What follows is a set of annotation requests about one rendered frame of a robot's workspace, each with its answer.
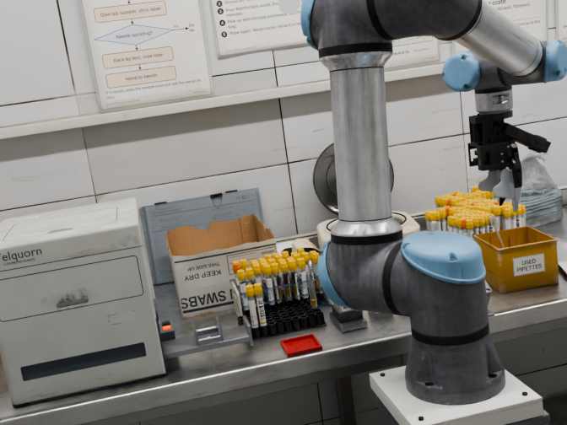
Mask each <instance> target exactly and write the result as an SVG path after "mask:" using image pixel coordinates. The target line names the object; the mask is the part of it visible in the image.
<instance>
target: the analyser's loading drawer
mask: <svg viewBox="0 0 567 425"><path fill-rule="evenodd" d="M242 317H243V322H244V325H240V326H236V327H231V328H227V329H223V330H222V328H221V323H220V321H219V317H218V316H216V322H217V325H216V326H212V327H209V328H204V329H200V330H197V328H196V325H195V322H194V321H192V324H193V329H194V333H195V335H194V336H186V337H182V338H177V339H174V340H169V341H165V342H162V348H163V352H164V357H165V359H167V358H175V357H180V356H183V355H187V354H192V353H196V352H203V351H207V350H212V349H216V348H221V347H227V346H232V345H236V344H240V343H244V342H249V343H250V345H251V346H254V345H253V339H252V334H251V326H250V323H249V321H248V319H247V318H246V316H245V315H242ZM208 336H210V337H209V338H208Z"/></svg>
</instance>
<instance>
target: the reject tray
mask: <svg viewBox="0 0 567 425"><path fill-rule="evenodd" d="M280 343H281V346H282V347H283V349H284V351H285V353H286V354H287V356H288V357H292V356H296V355H300V354H304V353H308V352H315V351H320V350H322V345H321V344H320V343H319V341H318V340H317V339H316V337H315V335H314V334H310V335H305V336H298V337H294V338H289V339H286V340H282V341H280Z"/></svg>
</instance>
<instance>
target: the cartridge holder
mask: <svg viewBox="0 0 567 425"><path fill-rule="evenodd" d="M329 314H330V318H331V319H332V321H333V322H334V323H335V324H336V325H337V327H338V328H339V329H340V330H341V332H346V331H351V330H355V329H362V328H366V327H368V324H367V320H366V319H365V318H364V317H363V312H362V311H357V310H353V309H351V310H347V311H343V312H340V311H339V310H338V309H337V308H336V307H335V306H334V304H332V312H329Z"/></svg>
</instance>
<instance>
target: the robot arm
mask: <svg viewBox="0 0 567 425"><path fill-rule="evenodd" d="M300 24H301V29H302V32H303V35H304V36H307V38H306V41H307V43H308V44H309V45H310V46H311V47H312V48H314V49H315V50H318V54H319V62H321V63H322V64H323V65H324V66H325V67H326V68H327V69H328V71H329V74H330V88H331V101H332V126H333V139H334V152H335V165H336V178H337V204H338V216H339V220H338V222H337V223H336V225H335V226H334V227H333V228H332V229H331V239H330V240H328V241H327V242H326V243H325V244H324V245H323V247H322V248H321V253H322V255H321V256H319V258H318V276H319V280H320V284H321V287H322V289H323V291H324V293H325V294H326V296H327V297H328V298H329V299H330V300H331V301H332V302H333V303H334V304H337V305H339V306H342V307H346V308H350V309H353V310H357V311H364V310H366V311H372V312H378V313H384V314H391V315H403V316H408V317H409V318H410V323H411V331H412V342H411V346H410V350H409V354H408V360H407V364H406V368H405V381H406V387H407V390H408V392H409V393H410V394H411V395H413V396H414V397H416V398H418V399H420V400H421V401H426V402H429V403H434V404H439V405H448V406H458V405H467V404H472V403H477V402H480V401H486V400H487V399H490V398H492V397H494V396H496V395H498V394H499V393H500V392H501V391H502V390H503V389H504V388H505V368H504V364H503V363H502V361H501V359H500V356H499V354H498V352H497V349H496V347H495V345H494V342H493V340H492V338H491V336H490V334H489V316H488V305H487V295H486V286H485V276H486V269H485V266H484V264H483V255H482V251H481V248H480V246H479V245H478V244H477V243H476V241H475V240H473V239H471V238H469V237H467V236H466V235H463V234H458V233H454V232H448V231H437V230H435V231H434V232H430V231H422V232H417V233H413V234H410V235H408V236H407V237H405V238H404V239H403V237H402V225H400V224H399V223H398V222H397V221H396V220H395V219H394V218H393V217H392V196H391V181H390V165H389V150H388V136H387V120H386V91H385V75H384V66H385V64H386V62H387V61H388V60H389V59H390V58H391V56H392V55H393V50H392V41H393V40H400V39H403V38H409V37H415V36H434V37H435V38H436V39H438V40H443V41H455V42H456V43H458V44H460V45H462V46H464V47H466V48H467V49H468V50H470V51H459V52H458V53H457V54H454V55H452V56H450V57H449V58H448V59H447V60H446V61H445V64H444V66H443V69H442V76H443V79H444V82H445V84H446V85H447V86H448V87H449V88H450V89H452V90H454V91H456V92H468V91H471V90H473V89H475V90H474V91H475V104H476V112H479V113H478V114H477V115H475V116H469V117H468V118H469V129H470V140H471V142H470V143H468V144H467V145H468V157H469V167H472V166H478V170H481V171H485V170H488V171H489V172H488V176H487V178H485V179H484V180H482V181H480V182H479V183H478V189H479V190H480V191H490V192H493V194H494V196H496V197H497V200H498V203H499V206H502V204H503V203H504V201H505V199H506V198H510V199H512V207H513V212H517V210H518V207H519V205H520V201H521V187H522V169H521V161H520V158H519V152H518V147H517V144H516V142H517V143H519V144H522V145H524V146H526V147H528V149H530V150H532V151H533V152H534V153H547V151H548V149H549V147H550V145H551V142H549V141H547V138H544V137H542V136H538V135H533V134H531V133H530V132H526V131H524V130H522V129H520V128H518V127H516V126H513V125H511V124H509V123H505V122H504V119H506V118H510V117H512V116H513V110H511V109H512V108H513V95H512V85H522V84H530V83H547V82H554V81H559V80H561V79H563V78H564V77H565V75H566V73H567V47H566V45H565V43H564V42H563V41H561V40H545V41H540V40H538V39H537V38H535V37H534V36H533V35H531V34H530V33H528V32H527V31H526V30H524V29H523V28H522V27H521V26H520V25H518V24H517V23H515V22H514V21H512V20H511V19H509V18H508V17H507V16H505V15H504V14H503V13H501V12H500V11H499V10H498V9H497V8H495V7H493V6H492V5H491V4H489V3H488V2H486V1H485V0H302V4H301V9H300ZM475 148H476V150H474V155H476V156H478V157H477V158H473V161H471V152H470V149H475ZM506 167H508V168H509V169H507V168H506Z"/></svg>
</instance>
